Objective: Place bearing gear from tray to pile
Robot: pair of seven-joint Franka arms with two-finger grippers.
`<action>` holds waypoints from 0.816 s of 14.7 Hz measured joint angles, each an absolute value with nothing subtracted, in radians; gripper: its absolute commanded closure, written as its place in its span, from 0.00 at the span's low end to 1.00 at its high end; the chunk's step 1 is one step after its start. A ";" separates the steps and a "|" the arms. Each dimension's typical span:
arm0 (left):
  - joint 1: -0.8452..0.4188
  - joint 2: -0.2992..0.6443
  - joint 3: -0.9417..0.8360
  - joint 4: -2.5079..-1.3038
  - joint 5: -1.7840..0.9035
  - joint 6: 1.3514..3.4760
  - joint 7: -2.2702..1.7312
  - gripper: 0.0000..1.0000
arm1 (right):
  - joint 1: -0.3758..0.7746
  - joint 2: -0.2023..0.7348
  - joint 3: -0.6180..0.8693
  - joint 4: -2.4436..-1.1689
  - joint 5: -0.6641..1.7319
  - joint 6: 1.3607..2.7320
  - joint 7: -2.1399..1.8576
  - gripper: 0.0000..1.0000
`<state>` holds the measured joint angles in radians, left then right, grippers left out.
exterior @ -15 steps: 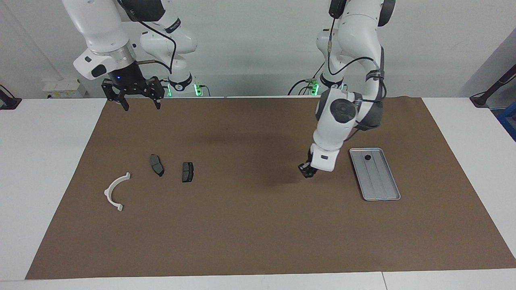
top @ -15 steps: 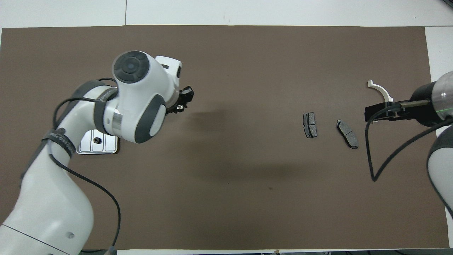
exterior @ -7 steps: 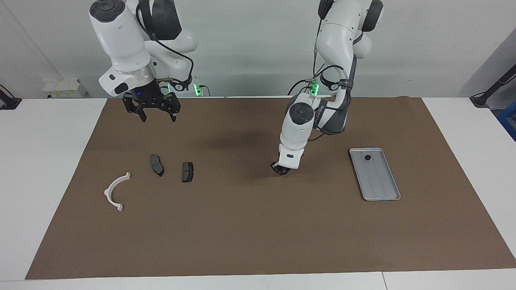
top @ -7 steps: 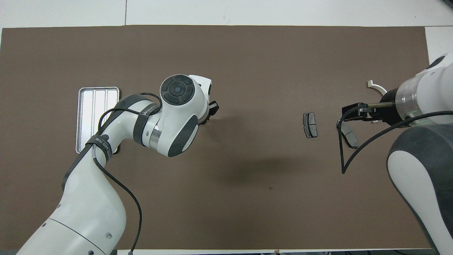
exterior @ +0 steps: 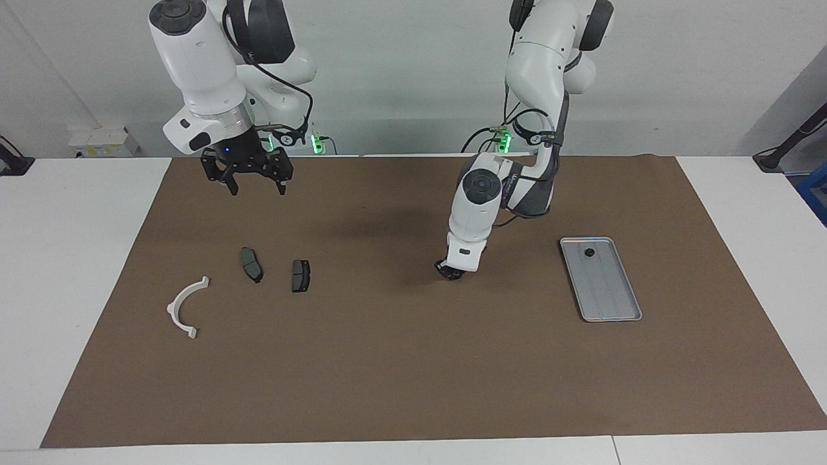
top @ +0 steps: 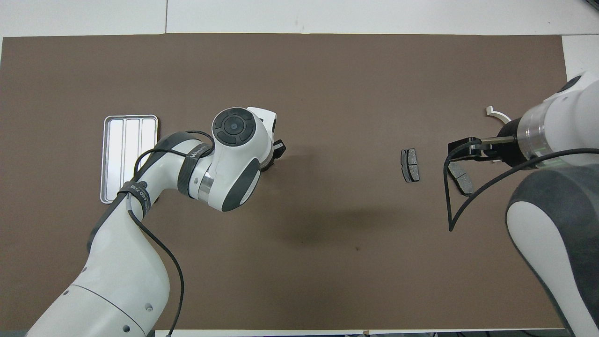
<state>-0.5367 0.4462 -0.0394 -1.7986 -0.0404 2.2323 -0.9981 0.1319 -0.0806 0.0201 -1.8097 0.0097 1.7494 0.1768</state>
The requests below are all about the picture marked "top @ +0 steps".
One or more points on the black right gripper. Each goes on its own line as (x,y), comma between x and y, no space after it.
(512,145)

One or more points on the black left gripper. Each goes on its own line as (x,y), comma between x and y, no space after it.
(279,150)

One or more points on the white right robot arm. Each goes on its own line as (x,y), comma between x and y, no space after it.
(561,121)

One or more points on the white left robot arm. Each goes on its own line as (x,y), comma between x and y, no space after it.
(121,281)

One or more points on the silver metal tray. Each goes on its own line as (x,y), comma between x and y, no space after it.
(117,150)

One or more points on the tapered dark brake pad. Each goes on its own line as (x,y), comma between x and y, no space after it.
(463,182)

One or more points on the rectangular dark brake pad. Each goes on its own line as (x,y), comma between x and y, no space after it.
(410,165)

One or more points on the brown table mat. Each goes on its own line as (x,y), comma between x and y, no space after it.
(327,84)

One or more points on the white semicircular bracket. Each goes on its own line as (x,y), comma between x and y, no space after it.
(497,113)

